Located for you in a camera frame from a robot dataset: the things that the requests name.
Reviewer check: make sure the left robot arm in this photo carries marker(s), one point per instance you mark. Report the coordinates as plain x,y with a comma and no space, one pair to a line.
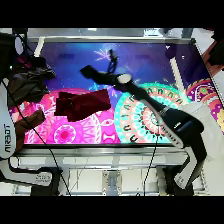
6,126

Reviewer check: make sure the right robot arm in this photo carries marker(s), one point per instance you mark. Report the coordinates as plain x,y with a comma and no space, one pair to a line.
173,123

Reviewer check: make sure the dark brown garment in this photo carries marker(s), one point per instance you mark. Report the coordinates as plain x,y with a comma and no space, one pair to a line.
30,81

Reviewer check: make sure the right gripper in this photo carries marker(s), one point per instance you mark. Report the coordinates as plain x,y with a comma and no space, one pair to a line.
96,75

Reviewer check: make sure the dark red T-shirt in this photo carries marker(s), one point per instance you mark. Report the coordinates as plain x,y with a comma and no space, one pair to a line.
83,105

